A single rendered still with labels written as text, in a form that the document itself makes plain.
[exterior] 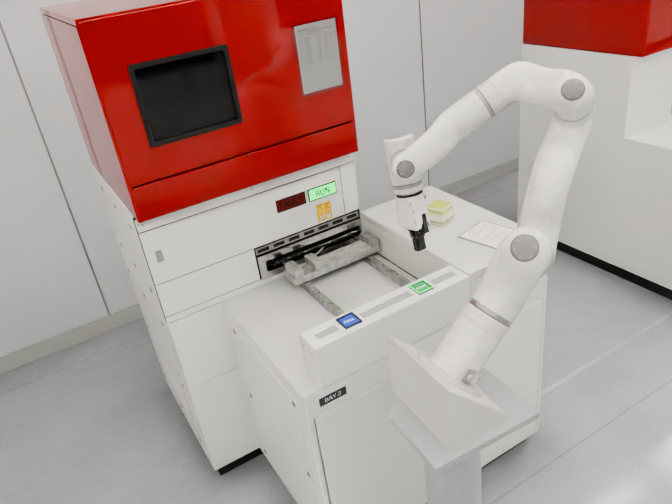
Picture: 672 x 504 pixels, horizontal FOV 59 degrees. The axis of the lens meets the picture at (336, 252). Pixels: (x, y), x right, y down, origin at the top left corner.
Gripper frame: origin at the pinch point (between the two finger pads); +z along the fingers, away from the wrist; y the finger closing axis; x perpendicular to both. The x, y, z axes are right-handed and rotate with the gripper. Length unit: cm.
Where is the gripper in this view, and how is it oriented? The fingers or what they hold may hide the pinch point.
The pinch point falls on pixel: (419, 243)
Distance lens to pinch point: 174.3
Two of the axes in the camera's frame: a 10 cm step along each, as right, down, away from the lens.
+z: 2.3, 9.2, 3.1
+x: 8.5, -3.4, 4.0
